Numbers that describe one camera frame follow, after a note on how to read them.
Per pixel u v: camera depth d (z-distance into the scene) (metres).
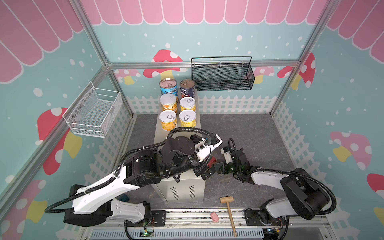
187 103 0.70
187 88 0.70
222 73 0.94
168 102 0.67
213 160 0.92
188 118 0.63
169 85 0.70
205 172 0.46
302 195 0.44
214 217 0.74
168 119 0.64
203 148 0.40
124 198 0.80
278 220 0.73
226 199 0.79
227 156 0.82
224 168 0.79
